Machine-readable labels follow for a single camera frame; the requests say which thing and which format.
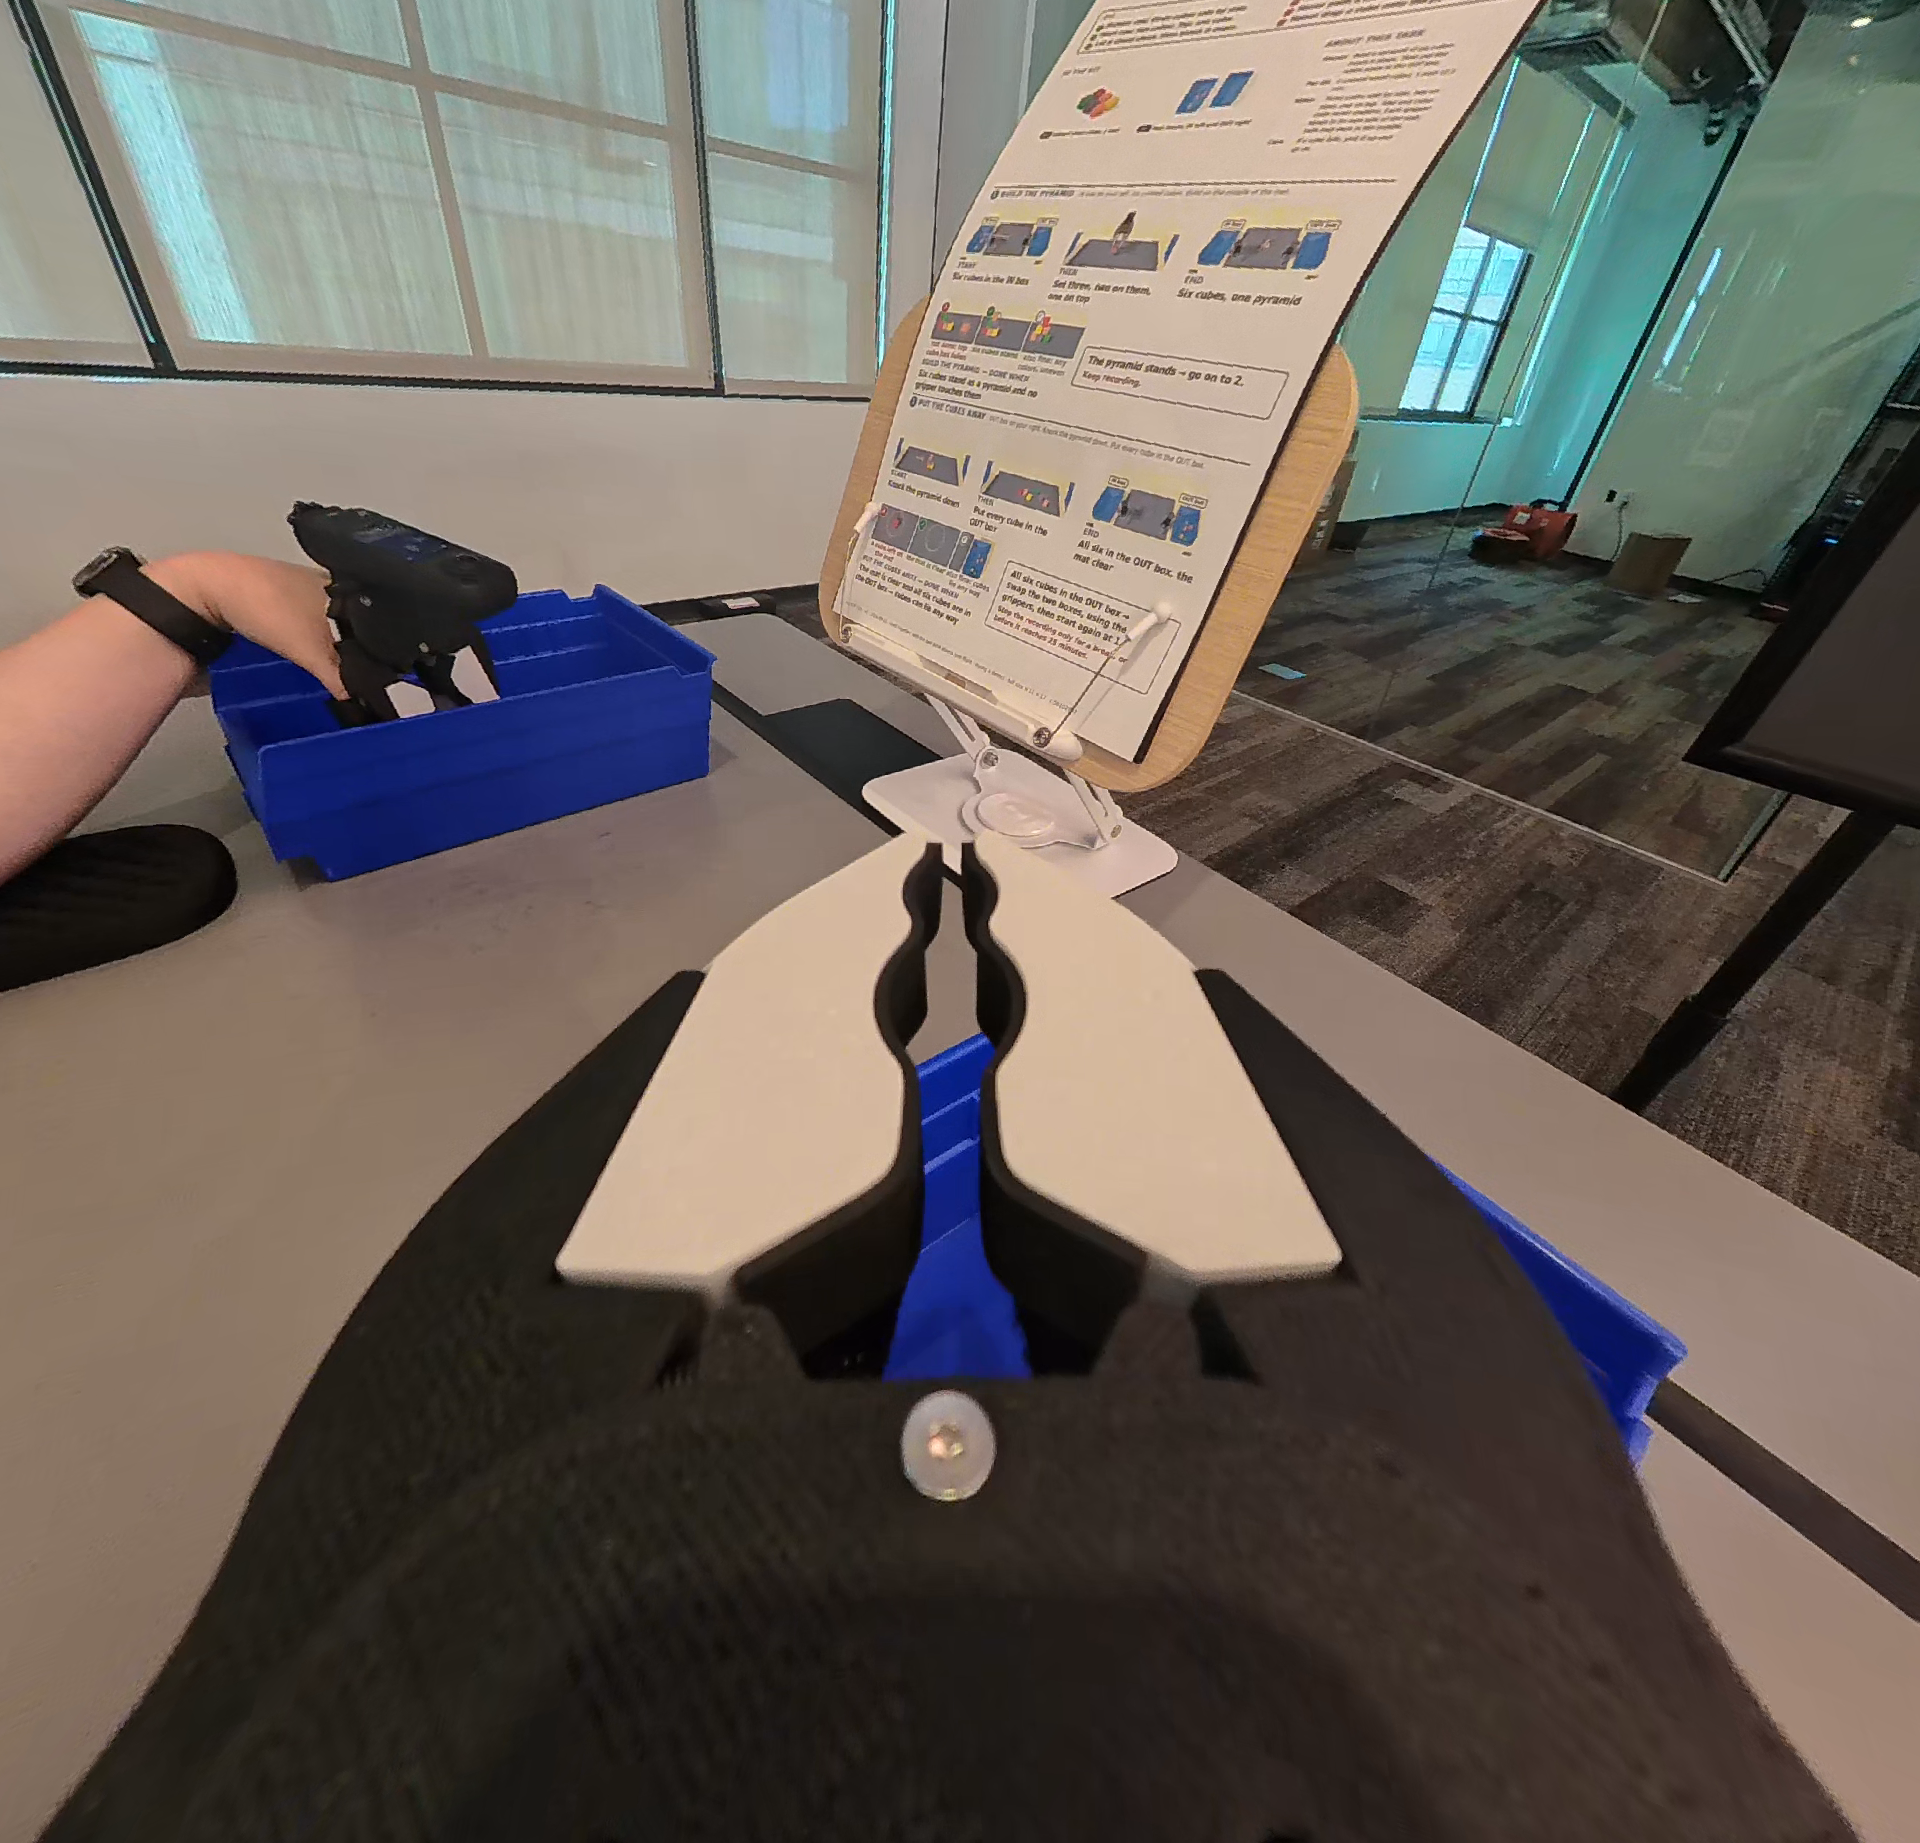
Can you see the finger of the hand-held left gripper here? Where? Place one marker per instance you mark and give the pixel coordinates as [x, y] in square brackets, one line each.
[472, 674]
[367, 690]

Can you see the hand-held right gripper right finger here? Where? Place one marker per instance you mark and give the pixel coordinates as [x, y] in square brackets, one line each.
[1156, 1108]

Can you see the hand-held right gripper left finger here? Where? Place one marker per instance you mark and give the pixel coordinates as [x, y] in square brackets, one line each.
[751, 1108]

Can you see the blue plastic bin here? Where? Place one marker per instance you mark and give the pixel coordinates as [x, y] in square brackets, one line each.
[496, 779]
[1561, 1310]

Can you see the person's left forearm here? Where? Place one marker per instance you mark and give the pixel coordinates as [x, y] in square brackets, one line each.
[75, 733]

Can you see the person's left hand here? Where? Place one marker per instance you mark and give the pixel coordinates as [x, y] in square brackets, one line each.
[270, 614]

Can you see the black wristwatch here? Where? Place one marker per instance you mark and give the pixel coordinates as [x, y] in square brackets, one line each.
[158, 604]

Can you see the black padded wrist rest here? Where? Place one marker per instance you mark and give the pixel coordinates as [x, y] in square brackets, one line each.
[106, 904]

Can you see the large gridded window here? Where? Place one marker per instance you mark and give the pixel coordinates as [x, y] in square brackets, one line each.
[375, 148]

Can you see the large cardboard box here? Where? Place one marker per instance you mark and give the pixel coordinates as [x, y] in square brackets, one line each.
[1331, 501]

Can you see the red air mover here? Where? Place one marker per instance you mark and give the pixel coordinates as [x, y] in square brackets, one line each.
[1522, 535]

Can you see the printed instruction sheet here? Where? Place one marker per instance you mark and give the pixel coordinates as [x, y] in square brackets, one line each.
[1141, 373]

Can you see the single cardboard box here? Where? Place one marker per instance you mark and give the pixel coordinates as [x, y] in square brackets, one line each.
[1650, 565]

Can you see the small far window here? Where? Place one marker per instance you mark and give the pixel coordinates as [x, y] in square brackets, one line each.
[1470, 321]

